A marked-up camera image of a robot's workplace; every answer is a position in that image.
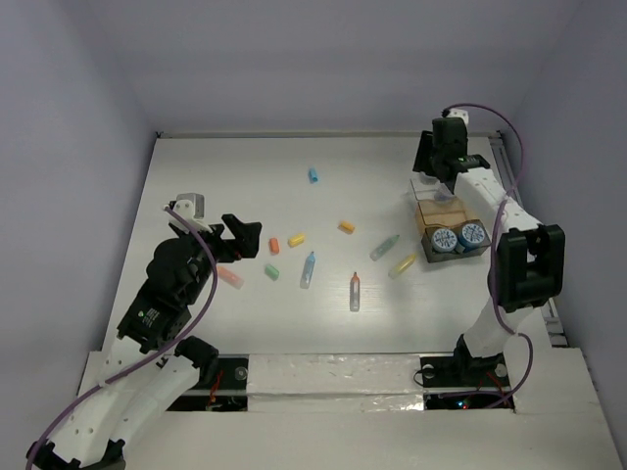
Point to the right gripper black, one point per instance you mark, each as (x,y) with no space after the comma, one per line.
(421,163)

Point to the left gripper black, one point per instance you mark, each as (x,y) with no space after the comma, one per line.
(246,235)

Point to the blue highlighter marker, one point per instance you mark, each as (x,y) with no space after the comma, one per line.
(308,271)

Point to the blue patterned tape roll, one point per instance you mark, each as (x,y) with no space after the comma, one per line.
(471,237)

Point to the blue marker cap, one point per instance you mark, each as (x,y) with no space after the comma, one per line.
(312,175)

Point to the red-orange highlighter marker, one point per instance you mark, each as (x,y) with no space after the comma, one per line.
(355,293)

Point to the clear jar purple lid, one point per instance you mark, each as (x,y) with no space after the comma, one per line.
(442,195)

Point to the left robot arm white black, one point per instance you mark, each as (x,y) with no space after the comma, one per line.
(154,358)

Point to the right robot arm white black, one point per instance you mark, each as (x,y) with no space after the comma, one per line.
(526,256)

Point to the pink highlighter marker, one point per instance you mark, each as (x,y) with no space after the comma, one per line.
(229,277)

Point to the green marker cap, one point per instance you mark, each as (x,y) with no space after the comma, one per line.
(271,272)

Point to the yellow marker cap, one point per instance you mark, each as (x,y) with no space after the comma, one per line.
(296,240)

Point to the three-compartment desk organizer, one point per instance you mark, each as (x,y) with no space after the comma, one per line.
(430,215)

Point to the light orange marker cap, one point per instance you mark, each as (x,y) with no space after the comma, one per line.
(346,227)

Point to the yellow highlighter marker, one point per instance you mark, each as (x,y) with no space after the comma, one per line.
(402,266)

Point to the green highlighter marker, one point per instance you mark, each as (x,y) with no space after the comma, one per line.
(384,247)

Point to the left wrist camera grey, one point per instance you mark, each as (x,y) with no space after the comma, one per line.
(190,205)

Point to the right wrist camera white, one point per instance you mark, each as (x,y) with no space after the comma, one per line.
(454,112)

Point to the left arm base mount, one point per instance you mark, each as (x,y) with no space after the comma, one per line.
(228,392)

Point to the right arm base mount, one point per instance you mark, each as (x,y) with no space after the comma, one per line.
(445,388)

